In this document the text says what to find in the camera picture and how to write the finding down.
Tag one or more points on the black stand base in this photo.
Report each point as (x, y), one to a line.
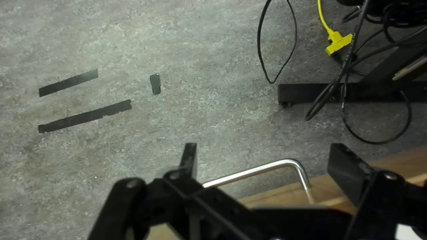
(311, 92)

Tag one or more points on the short black tape strip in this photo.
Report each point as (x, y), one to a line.
(67, 83)

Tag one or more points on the tiny black tape piece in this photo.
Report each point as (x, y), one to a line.
(155, 84)

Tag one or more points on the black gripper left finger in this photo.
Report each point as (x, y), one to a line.
(133, 204)

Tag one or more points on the white drawer with wooden front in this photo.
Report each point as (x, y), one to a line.
(408, 161)

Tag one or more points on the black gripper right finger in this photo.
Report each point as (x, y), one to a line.
(377, 195)

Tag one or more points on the long black tape strip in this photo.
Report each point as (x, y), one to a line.
(84, 116)

